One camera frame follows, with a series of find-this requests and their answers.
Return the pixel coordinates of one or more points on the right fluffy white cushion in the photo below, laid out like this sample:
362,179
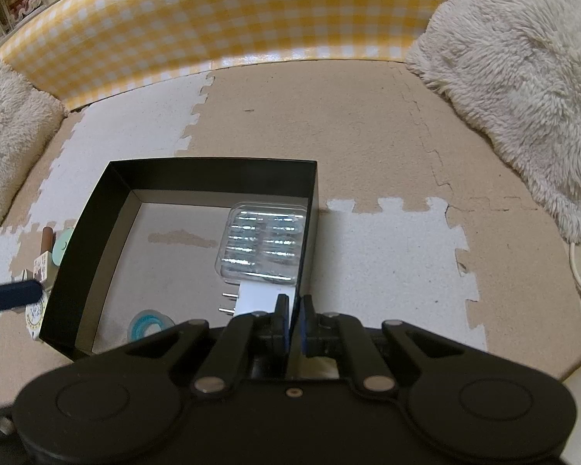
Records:
512,69

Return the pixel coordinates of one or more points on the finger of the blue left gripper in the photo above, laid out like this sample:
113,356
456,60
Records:
19,294

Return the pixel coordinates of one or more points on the yellow white body tape measure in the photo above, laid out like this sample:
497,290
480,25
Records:
34,316

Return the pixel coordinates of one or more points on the brown gel polish bottle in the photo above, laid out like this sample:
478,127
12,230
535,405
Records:
44,270

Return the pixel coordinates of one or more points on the white power adapter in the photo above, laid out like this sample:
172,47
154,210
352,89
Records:
255,296

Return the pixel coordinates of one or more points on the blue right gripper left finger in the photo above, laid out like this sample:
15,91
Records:
279,324

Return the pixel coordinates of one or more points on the yellow checkered bed cover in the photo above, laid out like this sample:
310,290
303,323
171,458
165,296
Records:
83,51

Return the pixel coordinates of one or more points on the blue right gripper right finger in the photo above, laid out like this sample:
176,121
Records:
312,334

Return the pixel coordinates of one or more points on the black cardboard box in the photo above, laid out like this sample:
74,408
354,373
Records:
148,240

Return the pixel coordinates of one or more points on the left fluffy white cushion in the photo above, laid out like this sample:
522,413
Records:
29,118

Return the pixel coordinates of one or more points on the fluffy white cushion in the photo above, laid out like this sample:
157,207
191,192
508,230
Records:
512,69
29,118

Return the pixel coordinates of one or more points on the teal tape roll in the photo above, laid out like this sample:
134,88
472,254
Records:
147,323

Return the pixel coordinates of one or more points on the clear plastic blister case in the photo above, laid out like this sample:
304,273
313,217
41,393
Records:
262,242

